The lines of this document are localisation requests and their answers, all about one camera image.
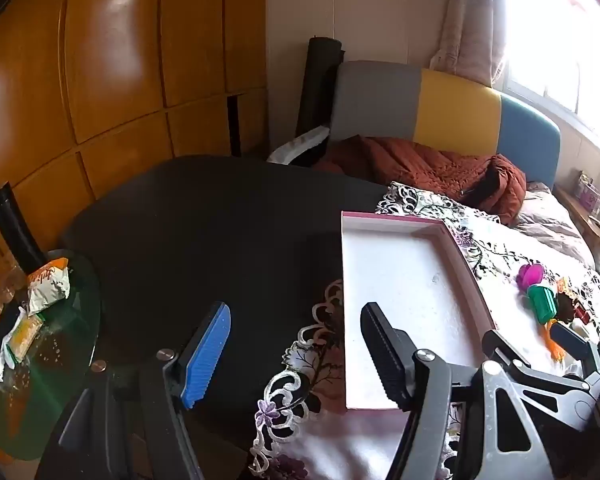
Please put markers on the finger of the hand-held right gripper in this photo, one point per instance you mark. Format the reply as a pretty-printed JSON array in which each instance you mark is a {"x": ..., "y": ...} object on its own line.
[
  {"x": 510, "y": 352},
  {"x": 572, "y": 340}
]

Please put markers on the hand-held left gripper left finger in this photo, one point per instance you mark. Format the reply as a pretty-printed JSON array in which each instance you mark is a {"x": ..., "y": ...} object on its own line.
[{"x": 207, "y": 355}]

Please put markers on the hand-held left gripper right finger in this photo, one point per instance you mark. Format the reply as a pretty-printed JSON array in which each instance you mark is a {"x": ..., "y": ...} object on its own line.
[{"x": 385, "y": 355}]

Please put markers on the orange plastic channel piece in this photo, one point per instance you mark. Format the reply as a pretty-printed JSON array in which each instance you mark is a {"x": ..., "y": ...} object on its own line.
[{"x": 555, "y": 345}]

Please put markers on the red lipstick tube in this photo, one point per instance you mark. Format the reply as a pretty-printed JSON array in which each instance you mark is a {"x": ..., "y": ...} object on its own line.
[{"x": 582, "y": 316}]

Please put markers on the dark brown tree ornament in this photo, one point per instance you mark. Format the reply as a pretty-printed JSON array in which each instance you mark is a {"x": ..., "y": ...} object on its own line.
[{"x": 567, "y": 307}]

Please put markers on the green plastic spool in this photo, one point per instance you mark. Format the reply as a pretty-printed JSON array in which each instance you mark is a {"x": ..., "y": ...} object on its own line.
[{"x": 542, "y": 302}]

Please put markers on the pink-rimmed white box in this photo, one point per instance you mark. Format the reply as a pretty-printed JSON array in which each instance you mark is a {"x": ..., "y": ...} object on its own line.
[{"x": 405, "y": 285}]

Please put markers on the magenta plastic funnel cup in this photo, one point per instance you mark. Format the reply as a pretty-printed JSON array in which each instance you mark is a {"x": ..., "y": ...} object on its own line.
[{"x": 530, "y": 275}]

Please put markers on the embroidered white tablecloth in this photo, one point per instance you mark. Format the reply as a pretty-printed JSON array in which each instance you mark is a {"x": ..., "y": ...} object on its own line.
[{"x": 500, "y": 240}]

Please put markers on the wooden shelf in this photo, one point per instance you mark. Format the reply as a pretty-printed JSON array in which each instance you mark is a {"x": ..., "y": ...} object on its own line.
[{"x": 590, "y": 225}]

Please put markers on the pale pink blanket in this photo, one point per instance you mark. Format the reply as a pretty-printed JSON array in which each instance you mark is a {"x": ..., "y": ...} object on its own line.
[{"x": 550, "y": 220}]

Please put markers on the pink printed box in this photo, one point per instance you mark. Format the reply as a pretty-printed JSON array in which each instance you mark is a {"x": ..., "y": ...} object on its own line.
[{"x": 589, "y": 192}]

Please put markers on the yellow snack packet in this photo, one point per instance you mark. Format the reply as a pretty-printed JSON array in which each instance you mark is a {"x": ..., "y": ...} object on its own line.
[{"x": 25, "y": 335}]

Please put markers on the rust brown quilted jacket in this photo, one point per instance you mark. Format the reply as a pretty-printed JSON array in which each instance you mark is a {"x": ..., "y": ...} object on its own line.
[{"x": 405, "y": 160}]

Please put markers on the white and black cloth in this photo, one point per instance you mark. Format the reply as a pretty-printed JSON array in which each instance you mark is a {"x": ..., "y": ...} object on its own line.
[{"x": 300, "y": 142}]

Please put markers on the black chair back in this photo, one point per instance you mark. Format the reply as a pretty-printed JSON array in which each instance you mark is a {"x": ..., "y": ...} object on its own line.
[{"x": 12, "y": 230}]

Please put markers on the grey yellow blue headboard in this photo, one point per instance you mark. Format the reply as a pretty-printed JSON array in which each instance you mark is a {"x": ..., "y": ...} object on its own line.
[{"x": 455, "y": 105}]

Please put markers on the black rolled mat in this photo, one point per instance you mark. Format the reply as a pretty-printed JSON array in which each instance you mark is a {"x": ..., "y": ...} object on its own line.
[{"x": 320, "y": 85}]

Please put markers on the window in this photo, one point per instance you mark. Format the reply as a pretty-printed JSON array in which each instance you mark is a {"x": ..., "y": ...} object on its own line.
[{"x": 560, "y": 35}]

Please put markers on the wooden wardrobe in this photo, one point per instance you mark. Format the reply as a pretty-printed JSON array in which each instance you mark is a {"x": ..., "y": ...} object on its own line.
[{"x": 105, "y": 60}]

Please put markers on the beige curtain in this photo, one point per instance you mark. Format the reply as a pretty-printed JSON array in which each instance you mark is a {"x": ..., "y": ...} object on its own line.
[{"x": 470, "y": 20}]

